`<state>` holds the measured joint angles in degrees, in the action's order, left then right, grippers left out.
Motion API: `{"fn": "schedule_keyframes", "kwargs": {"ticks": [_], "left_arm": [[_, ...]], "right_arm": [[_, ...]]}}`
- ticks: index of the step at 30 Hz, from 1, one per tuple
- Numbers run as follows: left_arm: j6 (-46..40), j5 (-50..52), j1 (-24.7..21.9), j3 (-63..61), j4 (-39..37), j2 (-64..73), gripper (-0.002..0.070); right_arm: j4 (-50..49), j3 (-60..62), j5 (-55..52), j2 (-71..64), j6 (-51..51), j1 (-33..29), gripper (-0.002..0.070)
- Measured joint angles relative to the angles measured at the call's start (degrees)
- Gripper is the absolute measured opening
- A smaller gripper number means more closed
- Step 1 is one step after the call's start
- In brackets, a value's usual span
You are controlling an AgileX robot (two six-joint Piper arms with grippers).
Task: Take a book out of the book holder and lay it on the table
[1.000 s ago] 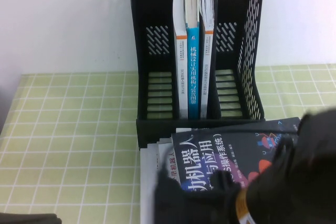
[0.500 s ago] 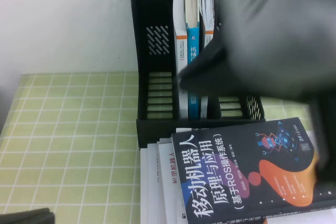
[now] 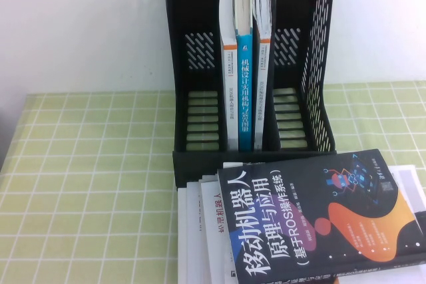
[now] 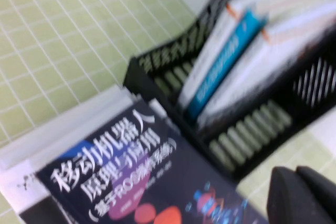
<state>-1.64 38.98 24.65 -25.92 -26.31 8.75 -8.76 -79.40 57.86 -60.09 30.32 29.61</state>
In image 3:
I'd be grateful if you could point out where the plain white booklet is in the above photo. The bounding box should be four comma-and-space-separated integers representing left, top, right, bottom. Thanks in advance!
176, 187, 194, 284
185, 180, 214, 284

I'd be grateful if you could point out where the white autonomous driving book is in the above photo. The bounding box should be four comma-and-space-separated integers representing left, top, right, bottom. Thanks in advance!
221, 160, 426, 284

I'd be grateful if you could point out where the black mobile robot book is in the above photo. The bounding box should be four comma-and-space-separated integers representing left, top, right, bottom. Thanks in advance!
216, 148, 422, 284

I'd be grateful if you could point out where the white brochure red title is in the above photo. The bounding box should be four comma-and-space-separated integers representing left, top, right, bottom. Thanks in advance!
199, 174, 234, 284

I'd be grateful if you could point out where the white spine book orange band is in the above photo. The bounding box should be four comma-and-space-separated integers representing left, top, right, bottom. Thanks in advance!
218, 0, 239, 150
251, 0, 278, 152

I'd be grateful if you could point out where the black plastic book holder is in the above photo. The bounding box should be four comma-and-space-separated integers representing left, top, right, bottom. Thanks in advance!
165, 0, 337, 189

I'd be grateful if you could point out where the blue spine hardcover book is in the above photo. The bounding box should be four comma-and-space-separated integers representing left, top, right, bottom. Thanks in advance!
233, 0, 255, 152

